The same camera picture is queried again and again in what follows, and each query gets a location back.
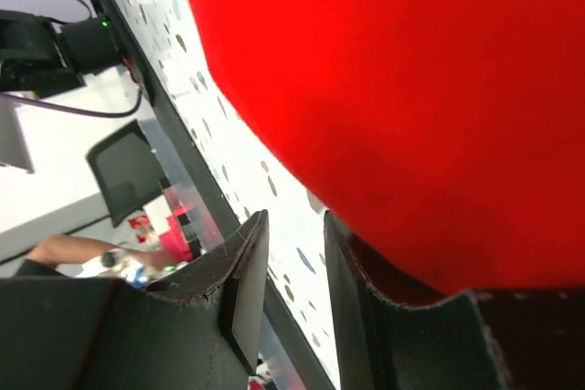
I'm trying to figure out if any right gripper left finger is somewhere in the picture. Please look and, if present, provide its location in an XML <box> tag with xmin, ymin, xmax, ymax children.
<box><xmin>1</xmin><ymin>210</ymin><xmax>269</xmax><ymax>389</ymax></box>

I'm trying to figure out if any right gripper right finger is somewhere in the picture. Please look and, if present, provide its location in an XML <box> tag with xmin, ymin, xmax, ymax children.
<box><xmin>324</xmin><ymin>212</ymin><xmax>511</xmax><ymax>389</ymax></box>

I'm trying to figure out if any bright red t shirt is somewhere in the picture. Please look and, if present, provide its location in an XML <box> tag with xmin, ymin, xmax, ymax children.
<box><xmin>189</xmin><ymin>0</ymin><xmax>584</xmax><ymax>293</ymax></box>

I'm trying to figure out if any person forearm in background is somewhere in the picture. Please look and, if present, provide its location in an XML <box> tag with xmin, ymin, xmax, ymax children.
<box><xmin>27</xmin><ymin>235</ymin><xmax>177</xmax><ymax>269</ymax></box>

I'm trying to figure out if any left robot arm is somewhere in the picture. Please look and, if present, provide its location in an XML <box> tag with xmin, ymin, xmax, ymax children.
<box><xmin>1</xmin><ymin>0</ymin><xmax>128</xmax><ymax>99</ymax></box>

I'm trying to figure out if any black office chair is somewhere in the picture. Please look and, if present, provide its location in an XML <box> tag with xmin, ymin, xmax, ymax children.
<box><xmin>86</xmin><ymin>121</ymin><xmax>165</xmax><ymax>227</ymax></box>

